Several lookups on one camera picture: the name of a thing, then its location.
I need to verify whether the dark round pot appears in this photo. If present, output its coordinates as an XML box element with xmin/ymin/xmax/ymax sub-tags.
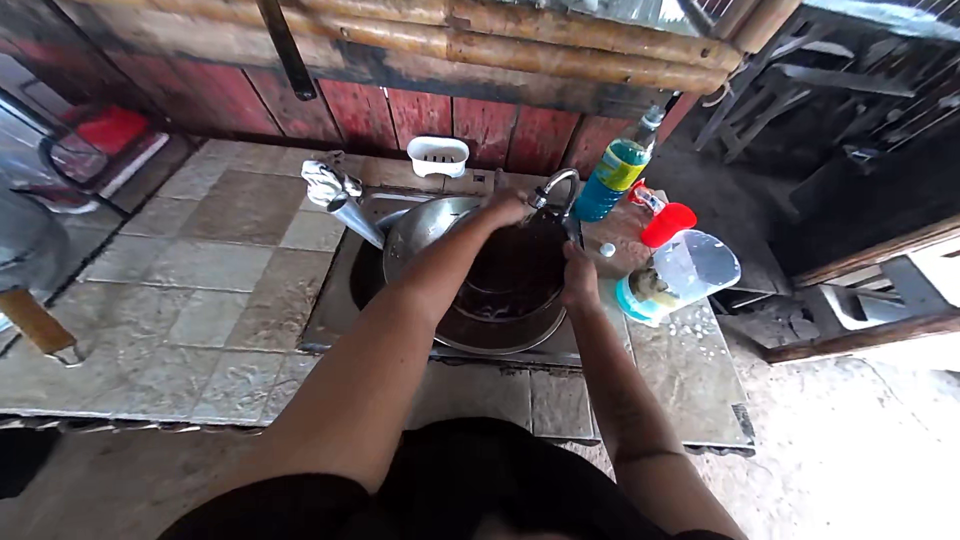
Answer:
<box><xmin>451</xmin><ymin>207</ymin><xmax>571</xmax><ymax>324</ymax></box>

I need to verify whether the person's left forearm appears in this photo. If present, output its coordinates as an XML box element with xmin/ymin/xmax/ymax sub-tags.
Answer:
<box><xmin>213</xmin><ymin>208</ymin><xmax>502</xmax><ymax>496</ymax></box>

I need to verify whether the large grey metal pot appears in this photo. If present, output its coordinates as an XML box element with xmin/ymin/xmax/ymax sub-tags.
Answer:
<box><xmin>0</xmin><ymin>186</ymin><xmax>71</xmax><ymax>307</ymax></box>

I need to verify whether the bottle with blue liquid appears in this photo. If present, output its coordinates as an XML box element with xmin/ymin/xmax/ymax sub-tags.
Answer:
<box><xmin>575</xmin><ymin>105</ymin><xmax>666</xmax><ymax>224</ymax></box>

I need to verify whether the wooden handle with metal loop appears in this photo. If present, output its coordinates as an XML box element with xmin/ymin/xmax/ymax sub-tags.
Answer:
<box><xmin>0</xmin><ymin>288</ymin><xmax>86</xmax><ymax>369</ymax></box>

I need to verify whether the white slotted soap dish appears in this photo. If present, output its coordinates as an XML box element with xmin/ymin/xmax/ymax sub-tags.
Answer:
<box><xmin>407</xmin><ymin>135</ymin><xmax>471</xmax><ymax>180</ymax></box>

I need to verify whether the grey wooden bench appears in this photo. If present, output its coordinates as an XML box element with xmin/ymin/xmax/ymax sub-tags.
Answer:
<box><xmin>694</xmin><ymin>63</ymin><xmax>918</xmax><ymax>165</ymax></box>

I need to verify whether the red plastic cup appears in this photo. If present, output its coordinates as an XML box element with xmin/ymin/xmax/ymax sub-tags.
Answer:
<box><xmin>641</xmin><ymin>202</ymin><xmax>698</xmax><ymax>249</ymax></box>

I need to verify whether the red and white packet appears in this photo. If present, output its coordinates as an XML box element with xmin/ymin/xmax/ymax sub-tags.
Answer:
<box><xmin>628</xmin><ymin>178</ymin><xmax>667</xmax><ymax>216</ymax></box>

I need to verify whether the large silver metal bowl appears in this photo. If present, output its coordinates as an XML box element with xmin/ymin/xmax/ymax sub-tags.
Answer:
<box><xmin>383</xmin><ymin>196</ymin><xmax>569</xmax><ymax>356</ymax></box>

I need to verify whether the black curved metal rack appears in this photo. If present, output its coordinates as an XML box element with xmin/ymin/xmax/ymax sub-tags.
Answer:
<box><xmin>0</xmin><ymin>86</ymin><xmax>135</xmax><ymax>221</ymax></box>

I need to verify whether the curved chrome faucet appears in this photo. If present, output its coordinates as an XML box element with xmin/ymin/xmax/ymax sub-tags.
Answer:
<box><xmin>529</xmin><ymin>168</ymin><xmax>582</xmax><ymax>224</ymax></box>

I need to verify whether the bamboo pole window ledge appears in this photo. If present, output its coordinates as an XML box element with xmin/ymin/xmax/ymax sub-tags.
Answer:
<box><xmin>135</xmin><ymin>0</ymin><xmax>802</xmax><ymax>96</ymax></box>

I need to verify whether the clear plastic pitcher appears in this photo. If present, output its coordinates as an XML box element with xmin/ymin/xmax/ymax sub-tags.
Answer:
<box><xmin>615</xmin><ymin>229</ymin><xmax>742</xmax><ymax>328</ymax></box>

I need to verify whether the wooden frame with grey panels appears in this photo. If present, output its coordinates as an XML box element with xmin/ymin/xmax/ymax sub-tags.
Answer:
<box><xmin>763</xmin><ymin>214</ymin><xmax>960</xmax><ymax>366</ymax></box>

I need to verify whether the person's right forearm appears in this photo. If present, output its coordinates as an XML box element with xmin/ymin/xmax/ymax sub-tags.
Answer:
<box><xmin>567</xmin><ymin>301</ymin><xmax>748</xmax><ymax>540</ymax></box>

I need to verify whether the silver metal cylinder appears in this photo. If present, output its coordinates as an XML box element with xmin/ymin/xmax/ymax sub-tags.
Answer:
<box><xmin>327</xmin><ymin>193</ymin><xmax>387</xmax><ymax>251</ymax></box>

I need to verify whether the stainless steel sink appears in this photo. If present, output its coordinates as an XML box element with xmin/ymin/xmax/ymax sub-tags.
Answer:
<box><xmin>298</xmin><ymin>186</ymin><xmax>586</xmax><ymax>369</ymax></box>

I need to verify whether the person's left hand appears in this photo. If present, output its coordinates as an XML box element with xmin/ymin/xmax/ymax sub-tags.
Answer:
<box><xmin>480</xmin><ymin>187</ymin><xmax>536</xmax><ymax>233</ymax></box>

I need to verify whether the person's body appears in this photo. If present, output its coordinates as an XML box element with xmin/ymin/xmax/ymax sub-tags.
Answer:
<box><xmin>157</xmin><ymin>417</ymin><xmax>736</xmax><ymax>540</ymax></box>

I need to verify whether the black hanging strip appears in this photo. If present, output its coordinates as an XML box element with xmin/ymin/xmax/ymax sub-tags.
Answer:
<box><xmin>255</xmin><ymin>0</ymin><xmax>318</xmax><ymax>102</ymax></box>

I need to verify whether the person's right hand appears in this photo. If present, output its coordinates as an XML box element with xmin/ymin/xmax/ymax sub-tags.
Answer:
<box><xmin>561</xmin><ymin>239</ymin><xmax>602</xmax><ymax>313</ymax></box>

